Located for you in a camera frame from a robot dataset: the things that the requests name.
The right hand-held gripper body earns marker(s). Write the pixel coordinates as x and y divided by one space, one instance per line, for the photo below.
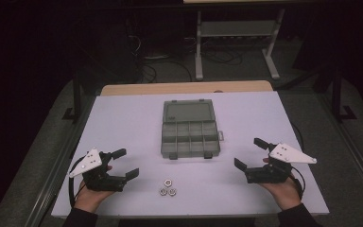
272 173

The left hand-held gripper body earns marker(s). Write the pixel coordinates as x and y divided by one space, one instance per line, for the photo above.
94 178

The silver hex nut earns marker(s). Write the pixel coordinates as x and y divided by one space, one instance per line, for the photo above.
168 182
172 191
163 191

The grey plastic compartment box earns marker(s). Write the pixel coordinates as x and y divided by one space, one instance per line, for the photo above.
189 126

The person's left hand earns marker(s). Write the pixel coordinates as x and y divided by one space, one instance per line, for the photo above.
89 198

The person's right hand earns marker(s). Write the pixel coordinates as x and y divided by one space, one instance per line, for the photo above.
283 194

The black metal stand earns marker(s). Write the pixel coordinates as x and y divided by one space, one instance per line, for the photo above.
76 94
337 94

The wooden table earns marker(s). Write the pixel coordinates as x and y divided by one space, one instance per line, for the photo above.
186 87

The white metal stand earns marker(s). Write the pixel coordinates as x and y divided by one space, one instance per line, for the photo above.
233 29

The aluminium frame rail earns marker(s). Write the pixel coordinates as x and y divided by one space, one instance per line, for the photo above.
53 176
356 151

